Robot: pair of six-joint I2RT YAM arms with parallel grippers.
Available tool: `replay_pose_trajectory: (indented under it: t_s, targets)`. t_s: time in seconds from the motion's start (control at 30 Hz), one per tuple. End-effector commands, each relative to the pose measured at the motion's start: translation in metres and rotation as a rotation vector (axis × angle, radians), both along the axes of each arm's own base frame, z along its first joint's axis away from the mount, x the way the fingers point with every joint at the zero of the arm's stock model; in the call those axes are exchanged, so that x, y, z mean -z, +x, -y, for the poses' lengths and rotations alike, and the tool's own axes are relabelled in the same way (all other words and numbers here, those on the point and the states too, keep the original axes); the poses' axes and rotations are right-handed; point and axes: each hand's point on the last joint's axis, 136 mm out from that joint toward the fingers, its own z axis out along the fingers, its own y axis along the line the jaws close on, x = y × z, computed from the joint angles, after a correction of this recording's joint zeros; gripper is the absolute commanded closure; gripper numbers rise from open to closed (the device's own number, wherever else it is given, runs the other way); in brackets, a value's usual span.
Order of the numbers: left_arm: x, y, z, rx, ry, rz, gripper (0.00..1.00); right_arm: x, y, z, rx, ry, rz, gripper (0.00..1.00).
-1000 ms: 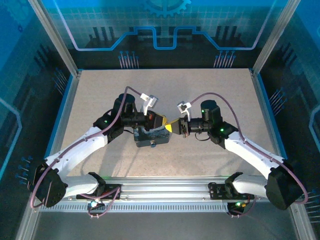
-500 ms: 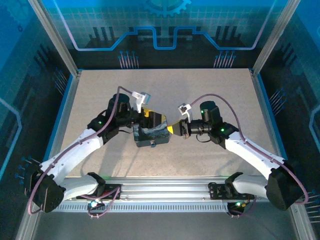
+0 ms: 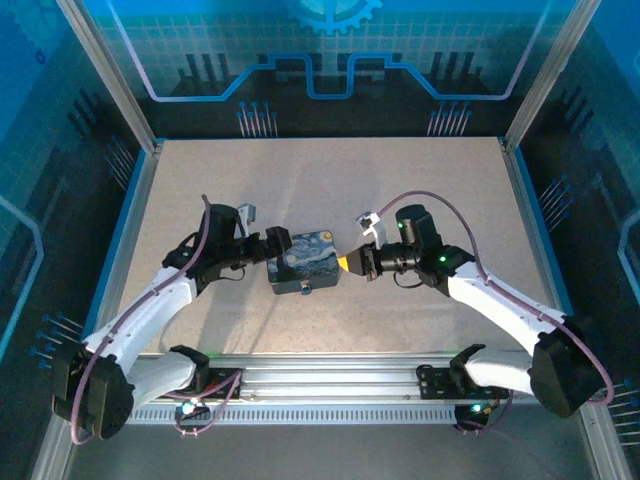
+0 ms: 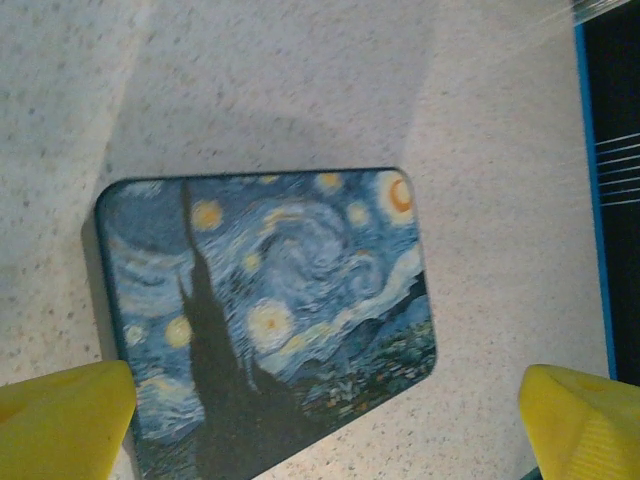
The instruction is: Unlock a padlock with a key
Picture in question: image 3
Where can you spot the small teal padlock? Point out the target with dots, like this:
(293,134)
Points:
(305,288)

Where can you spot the starry night painted box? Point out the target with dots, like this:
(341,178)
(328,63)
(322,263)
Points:
(305,260)

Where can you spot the aluminium table side rail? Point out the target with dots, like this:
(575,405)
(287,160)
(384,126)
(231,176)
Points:
(135,210)
(535,225)

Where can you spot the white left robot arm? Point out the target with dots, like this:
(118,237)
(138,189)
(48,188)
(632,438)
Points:
(125,320)

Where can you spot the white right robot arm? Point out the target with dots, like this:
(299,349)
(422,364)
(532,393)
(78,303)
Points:
(500,300)

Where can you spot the aluminium frame post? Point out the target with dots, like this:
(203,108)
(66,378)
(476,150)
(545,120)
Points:
(550,75)
(107,75)

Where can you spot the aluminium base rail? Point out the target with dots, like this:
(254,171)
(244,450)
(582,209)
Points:
(325,380)

